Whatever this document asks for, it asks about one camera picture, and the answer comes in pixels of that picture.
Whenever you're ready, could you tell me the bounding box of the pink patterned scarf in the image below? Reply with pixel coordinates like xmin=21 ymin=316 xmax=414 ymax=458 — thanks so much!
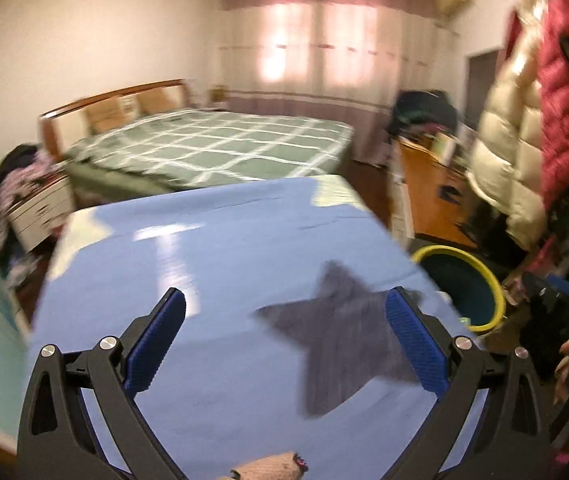
xmin=509 ymin=237 xmax=565 ymax=301

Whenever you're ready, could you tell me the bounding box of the wooden bed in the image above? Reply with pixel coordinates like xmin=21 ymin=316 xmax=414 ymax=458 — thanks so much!
xmin=38 ymin=78 xmax=358 ymax=201

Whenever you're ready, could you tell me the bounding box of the wooden desk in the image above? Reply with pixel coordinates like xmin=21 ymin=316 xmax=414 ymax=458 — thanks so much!
xmin=389 ymin=137 xmax=480 ymax=251

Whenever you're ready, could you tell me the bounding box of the pink white curtain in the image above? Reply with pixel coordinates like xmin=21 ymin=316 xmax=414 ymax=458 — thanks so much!
xmin=214 ymin=0 xmax=445 ymax=161

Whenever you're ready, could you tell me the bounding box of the brown pillow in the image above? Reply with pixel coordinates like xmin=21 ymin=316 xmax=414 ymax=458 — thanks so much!
xmin=86 ymin=99 xmax=130 ymax=133
xmin=137 ymin=91 xmax=178 ymax=116

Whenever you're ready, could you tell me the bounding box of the yellow rim bin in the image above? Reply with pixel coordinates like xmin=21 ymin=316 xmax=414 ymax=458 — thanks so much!
xmin=411 ymin=245 xmax=506 ymax=333

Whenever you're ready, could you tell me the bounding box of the blue star blanket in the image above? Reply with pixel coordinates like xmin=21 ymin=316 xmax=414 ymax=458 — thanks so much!
xmin=27 ymin=175 xmax=475 ymax=480

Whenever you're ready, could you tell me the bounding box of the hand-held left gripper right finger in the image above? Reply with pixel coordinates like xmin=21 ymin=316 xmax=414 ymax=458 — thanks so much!
xmin=385 ymin=287 xmax=550 ymax=480

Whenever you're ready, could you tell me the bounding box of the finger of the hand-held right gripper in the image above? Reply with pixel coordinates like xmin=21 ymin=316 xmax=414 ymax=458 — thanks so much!
xmin=522 ymin=271 xmax=569 ymax=307

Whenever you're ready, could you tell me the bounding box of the green plaid quilt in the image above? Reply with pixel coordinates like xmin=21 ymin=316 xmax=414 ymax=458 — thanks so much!
xmin=62 ymin=109 xmax=355 ymax=193

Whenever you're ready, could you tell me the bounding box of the cream puffer jacket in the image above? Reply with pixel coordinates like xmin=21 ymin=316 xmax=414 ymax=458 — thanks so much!
xmin=467 ymin=0 xmax=555 ymax=251

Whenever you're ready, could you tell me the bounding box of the person's left forearm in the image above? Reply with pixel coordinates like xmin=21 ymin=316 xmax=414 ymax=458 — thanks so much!
xmin=229 ymin=451 xmax=310 ymax=480

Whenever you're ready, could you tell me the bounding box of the dark blue strap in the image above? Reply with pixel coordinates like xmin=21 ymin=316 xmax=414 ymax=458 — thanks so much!
xmin=437 ymin=185 xmax=465 ymax=206

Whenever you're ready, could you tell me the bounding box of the pile of dark clothes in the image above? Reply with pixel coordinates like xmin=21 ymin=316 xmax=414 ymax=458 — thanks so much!
xmin=389 ymin=90 xmax=460 ymax=141

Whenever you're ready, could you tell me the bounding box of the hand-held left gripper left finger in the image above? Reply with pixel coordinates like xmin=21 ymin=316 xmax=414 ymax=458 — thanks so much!
xmin=17 ymin=287 xmax=188 ymax=480

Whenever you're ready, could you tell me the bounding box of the white nightstand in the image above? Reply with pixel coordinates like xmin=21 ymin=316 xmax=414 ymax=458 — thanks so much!
xmin=7 ymin=175 xmax=78 ymax=253

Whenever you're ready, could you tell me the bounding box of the floral cloth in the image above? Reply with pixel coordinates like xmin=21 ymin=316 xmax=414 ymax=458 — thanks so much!
xmin=0 ymin=157 xmax=65 ymax=211

